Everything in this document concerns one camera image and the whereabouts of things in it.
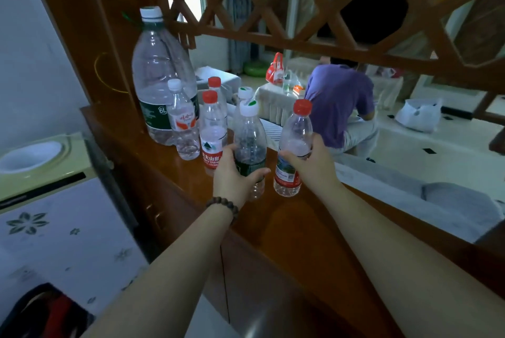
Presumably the person's right forearm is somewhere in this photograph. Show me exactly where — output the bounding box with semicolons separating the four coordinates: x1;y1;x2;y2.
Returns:
316;181;505;338

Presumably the wooden lattice screen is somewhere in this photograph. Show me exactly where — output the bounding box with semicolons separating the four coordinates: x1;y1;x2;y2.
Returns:
148;0;505;93

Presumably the grey sofa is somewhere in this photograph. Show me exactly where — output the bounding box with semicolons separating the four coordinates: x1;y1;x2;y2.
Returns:
333;151;505;244

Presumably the person's left hand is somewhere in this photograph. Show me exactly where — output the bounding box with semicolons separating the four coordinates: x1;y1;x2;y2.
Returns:
213;143;272;210

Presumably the white box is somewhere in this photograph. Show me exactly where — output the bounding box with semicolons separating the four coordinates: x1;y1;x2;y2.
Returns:
195;66;242;94

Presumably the red cap water bottle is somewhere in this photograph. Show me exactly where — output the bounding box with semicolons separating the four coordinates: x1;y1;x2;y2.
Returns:
199;90;229;171
208;76;229;114
273;99;313;198

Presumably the red and black bag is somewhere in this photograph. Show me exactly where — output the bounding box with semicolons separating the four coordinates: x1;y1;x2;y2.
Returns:
0;282;96;338

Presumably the yellow cable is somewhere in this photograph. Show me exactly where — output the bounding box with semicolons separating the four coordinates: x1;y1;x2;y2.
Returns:
93;51;129;95

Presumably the grey curtain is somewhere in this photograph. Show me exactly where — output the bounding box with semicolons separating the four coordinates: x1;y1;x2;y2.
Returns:
226;0;254;74

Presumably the green round cushion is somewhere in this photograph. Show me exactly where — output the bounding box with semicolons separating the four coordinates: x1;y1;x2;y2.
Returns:
243;60;270;77

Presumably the dark wooden bead bracelet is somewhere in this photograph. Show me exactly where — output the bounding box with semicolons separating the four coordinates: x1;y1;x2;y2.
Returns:
205;196;240;219

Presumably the person's right hand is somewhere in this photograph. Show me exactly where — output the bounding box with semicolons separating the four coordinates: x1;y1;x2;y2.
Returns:
278;133;341;195

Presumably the white plastic bag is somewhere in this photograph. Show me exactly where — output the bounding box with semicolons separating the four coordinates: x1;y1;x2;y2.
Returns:
395;98;443;133

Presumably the large clear water jug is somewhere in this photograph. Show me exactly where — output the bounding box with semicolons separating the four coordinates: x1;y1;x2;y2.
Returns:
132;6;199;146

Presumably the white cap green label bottle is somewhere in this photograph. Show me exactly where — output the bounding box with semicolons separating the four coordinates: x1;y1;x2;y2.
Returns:
233;100;269;200
232;86;255;130

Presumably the black television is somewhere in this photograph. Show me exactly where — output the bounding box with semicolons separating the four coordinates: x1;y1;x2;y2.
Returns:
317;0;409;46

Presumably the white cap orange label bottle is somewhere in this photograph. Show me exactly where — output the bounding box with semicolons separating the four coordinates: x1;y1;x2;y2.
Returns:
166;78;201;161

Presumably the person's left forearm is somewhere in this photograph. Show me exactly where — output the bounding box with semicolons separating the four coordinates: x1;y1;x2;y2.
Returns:
82;203;237;338

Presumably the brown wooden cabinet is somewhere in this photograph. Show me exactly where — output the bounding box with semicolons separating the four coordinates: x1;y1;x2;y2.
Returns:
22;0;505;338

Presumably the white round plate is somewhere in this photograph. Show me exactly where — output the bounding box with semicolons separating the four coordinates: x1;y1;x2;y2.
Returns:
0;141;64;175

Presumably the red handbag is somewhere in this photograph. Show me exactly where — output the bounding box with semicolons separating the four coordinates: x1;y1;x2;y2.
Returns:
265;52;286;86

